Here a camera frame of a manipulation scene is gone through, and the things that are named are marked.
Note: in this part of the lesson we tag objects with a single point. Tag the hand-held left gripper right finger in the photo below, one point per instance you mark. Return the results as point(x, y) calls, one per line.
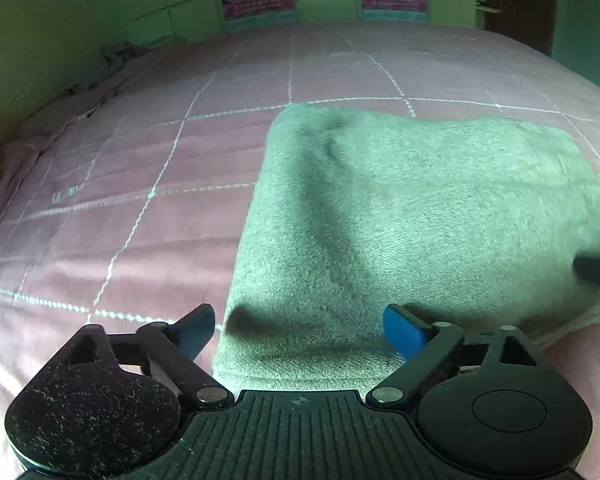
point(404, 331)

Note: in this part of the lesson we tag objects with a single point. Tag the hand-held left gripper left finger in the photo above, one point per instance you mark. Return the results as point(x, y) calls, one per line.
point(200, 329)

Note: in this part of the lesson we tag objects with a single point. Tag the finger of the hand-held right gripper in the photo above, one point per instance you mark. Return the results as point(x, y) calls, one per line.
point(592, 267)

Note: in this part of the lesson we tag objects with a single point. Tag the green towel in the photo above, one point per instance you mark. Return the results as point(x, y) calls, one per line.
point(405, 220)

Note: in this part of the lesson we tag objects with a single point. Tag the pink checked bedsheet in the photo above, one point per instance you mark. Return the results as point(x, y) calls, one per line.
point(130, 200)

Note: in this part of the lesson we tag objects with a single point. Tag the dark wooden door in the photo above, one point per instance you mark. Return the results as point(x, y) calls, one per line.
point(522, 5)

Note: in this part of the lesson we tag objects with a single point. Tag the metal door latch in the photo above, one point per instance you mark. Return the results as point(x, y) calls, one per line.
point(487, 7)

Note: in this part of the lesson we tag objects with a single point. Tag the crumpled grey cloth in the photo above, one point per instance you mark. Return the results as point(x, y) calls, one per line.
point(125, 55)

